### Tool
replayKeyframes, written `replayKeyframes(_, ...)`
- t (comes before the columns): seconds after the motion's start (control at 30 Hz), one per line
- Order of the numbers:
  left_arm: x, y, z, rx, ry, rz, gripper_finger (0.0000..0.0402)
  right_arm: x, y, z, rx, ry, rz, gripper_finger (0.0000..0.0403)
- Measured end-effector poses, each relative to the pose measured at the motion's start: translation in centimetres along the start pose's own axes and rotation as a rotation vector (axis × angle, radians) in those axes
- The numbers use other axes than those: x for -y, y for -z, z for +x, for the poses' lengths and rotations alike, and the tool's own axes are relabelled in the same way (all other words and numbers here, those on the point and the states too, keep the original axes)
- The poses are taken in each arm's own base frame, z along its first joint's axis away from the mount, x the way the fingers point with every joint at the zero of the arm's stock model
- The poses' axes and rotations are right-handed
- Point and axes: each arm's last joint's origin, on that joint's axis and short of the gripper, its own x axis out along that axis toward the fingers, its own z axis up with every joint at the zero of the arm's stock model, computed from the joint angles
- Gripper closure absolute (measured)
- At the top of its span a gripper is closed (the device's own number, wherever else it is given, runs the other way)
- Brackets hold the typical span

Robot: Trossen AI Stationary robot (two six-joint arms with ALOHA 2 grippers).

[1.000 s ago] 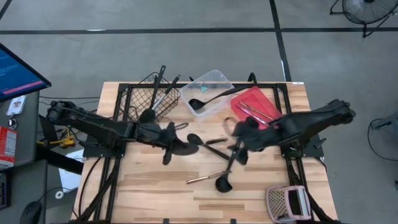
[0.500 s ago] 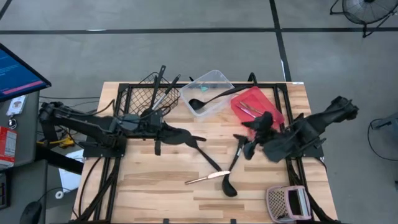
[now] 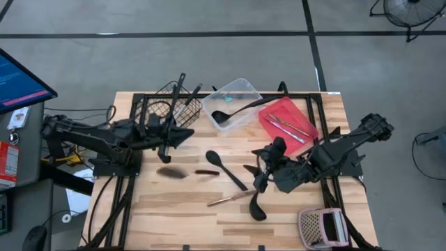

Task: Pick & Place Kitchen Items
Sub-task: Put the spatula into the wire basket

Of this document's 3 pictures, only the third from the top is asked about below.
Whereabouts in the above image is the black spatula with steel handle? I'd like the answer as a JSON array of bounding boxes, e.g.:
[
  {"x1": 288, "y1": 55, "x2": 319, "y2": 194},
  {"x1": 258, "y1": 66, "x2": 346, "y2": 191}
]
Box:
[{"x1": 173, "y1": 82, "x2": 203, "y2": 121}]

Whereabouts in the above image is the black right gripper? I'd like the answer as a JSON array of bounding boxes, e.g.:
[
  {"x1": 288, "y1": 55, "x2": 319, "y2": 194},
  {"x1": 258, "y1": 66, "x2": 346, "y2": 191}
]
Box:
[{"x1": 243, "y1": 135, "x2": 314, "y2": 195}]

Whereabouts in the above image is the yellow cable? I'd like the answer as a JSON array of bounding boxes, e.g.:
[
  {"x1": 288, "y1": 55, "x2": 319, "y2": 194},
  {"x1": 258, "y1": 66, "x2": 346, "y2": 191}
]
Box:
[{"x1": 40, "y1": 149, "x2": 85, "y2": 167}]

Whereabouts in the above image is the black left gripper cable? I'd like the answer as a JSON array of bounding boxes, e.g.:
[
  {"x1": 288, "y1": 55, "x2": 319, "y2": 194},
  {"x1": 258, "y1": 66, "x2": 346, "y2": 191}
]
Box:
[{"x1": 148, "y1": 99, "x2": 174, "y2": 121}]

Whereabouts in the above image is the rose gold table knife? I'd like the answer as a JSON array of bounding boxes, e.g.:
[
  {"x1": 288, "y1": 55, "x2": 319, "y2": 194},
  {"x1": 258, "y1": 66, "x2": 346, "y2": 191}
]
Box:
[
  {"x1": 267, "y1": 112, "x2": 312, "y2": 138},
  {"x1": 206, "y1": 189, "x2": 259, "y2": 208}
]

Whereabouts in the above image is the grey spatula steel neck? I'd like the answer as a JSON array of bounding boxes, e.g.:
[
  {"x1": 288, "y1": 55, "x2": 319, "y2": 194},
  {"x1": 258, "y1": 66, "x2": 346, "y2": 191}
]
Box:
[{"x1": 155, "y1": 166, "x2": 221, "y2": 180}]

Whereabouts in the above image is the red plastic container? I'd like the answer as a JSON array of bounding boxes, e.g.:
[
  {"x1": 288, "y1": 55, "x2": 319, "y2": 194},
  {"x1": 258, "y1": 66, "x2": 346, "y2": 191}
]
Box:
[{"x1": 258, "y1": 96, "x2": 320, "y2": 157}]

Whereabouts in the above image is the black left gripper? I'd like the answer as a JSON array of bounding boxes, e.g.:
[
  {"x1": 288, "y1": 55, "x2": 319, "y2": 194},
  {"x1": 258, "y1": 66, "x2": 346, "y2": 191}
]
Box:
[{"x1": 138, "y1": 112, "x2": 195, "y2": 165}]

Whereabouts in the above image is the pink perforated plastic caddy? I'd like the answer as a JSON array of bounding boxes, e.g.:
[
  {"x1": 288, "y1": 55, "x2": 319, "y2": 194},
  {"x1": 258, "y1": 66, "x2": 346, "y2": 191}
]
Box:
[{"x1": 298, "y1": 207, "x2": 351, "y2": 250}]

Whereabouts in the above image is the white ID badge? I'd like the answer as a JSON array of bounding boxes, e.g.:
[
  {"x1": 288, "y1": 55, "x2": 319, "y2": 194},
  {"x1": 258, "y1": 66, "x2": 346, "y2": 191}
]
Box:
[{"x1": 6, "y1": 106, "x2": 31, "y2": 131}]

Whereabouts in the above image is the black computer mouse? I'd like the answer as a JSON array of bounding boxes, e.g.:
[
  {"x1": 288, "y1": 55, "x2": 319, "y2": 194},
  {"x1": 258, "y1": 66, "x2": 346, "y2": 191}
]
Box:
[{"x1": 21, "y1": 225, "x2": 48, "y2": 251}]

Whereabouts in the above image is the black floor fan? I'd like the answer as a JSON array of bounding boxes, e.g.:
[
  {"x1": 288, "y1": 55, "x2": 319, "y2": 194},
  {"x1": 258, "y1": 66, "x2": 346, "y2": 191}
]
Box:
[{"x1": 369, "y1": 0, "x2": 446, "y2": 43}]

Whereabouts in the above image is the clear plastic container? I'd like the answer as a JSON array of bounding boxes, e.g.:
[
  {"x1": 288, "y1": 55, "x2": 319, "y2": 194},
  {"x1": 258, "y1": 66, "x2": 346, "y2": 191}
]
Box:
[{"x1": 201, "y1": 77, "x2": 264, "y2": 132}]

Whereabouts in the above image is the computer monitor blue screen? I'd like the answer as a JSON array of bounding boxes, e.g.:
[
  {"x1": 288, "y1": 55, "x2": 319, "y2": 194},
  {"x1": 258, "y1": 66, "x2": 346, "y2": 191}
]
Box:
[{"x1": 0, "y1": 47, "x2": 59, "y2": 114}]

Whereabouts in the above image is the black wire basket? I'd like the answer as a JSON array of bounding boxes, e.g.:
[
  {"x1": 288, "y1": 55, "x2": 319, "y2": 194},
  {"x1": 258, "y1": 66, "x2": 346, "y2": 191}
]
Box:
[{"x1": 134, "y1": 80, "x2": 203, "y2": 139}]

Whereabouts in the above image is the large black ladle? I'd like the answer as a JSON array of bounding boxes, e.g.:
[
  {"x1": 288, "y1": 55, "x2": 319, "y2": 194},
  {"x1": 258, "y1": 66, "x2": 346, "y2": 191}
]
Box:
[{"x1": 210, "y1": 96, "x2": 280, "y2": 126}]

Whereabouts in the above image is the black floor cable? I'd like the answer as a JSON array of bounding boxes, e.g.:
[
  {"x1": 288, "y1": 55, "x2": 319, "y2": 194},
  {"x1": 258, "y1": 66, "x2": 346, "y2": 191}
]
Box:
[{"x1": 411, "y1": 131, "x2": 446, "y2": 182}]

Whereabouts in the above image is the white paper sheet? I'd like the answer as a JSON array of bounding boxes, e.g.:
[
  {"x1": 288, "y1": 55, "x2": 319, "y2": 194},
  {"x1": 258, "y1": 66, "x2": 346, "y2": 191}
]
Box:
[{"x1": 65, "y1": 174, "x2": 95, "y2": 216}]

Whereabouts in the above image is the silver knife blue patterned handle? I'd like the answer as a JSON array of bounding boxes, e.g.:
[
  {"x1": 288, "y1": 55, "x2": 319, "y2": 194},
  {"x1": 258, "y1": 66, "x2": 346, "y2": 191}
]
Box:
[{"x1": 265, "y1": 117, "x2": 307, "y2": 145}]

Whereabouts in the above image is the black metal table frame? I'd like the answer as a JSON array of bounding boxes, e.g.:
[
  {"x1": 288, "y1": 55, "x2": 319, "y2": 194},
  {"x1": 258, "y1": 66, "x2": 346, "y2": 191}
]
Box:
[{"x1": 80, "y1": 81, "x2": 383, "y2": 251}]

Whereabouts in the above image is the small black ladle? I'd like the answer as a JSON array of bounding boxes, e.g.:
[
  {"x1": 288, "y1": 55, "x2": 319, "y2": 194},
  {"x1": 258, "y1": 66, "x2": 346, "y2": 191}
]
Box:
[{"x1": 248, "y1": 190, "x2": 268, "y2": 222}]

